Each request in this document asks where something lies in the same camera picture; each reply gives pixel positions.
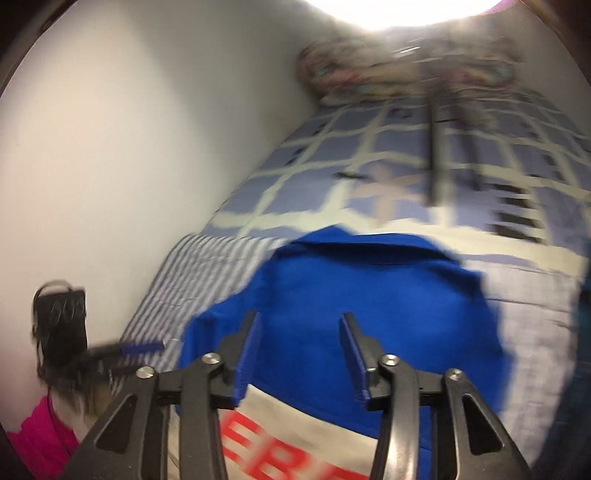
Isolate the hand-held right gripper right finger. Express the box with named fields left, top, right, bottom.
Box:
left=339, top=313, right=532, bottom=480

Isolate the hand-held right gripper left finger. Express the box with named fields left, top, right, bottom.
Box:
left=62, top=310, right=258, bottom=480

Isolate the beige and blue jacket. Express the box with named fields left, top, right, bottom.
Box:
left=178, top=224, right=513, bottom=480

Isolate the person's left forearm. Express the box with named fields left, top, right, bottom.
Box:
left=8, top=396, right=80, bottom=480

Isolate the blue striped bed sheet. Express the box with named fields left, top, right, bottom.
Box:
left=122, top=233, right=583, bottom=467

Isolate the blue checked blanket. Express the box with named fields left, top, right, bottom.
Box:
left=217, top=88, right=591, bottom=278

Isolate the floral pillow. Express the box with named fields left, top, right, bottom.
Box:
left=298, top=34, right=522, bottom=106

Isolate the bright light source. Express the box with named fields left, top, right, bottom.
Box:
left=302, top=0, right=506, bottom=32

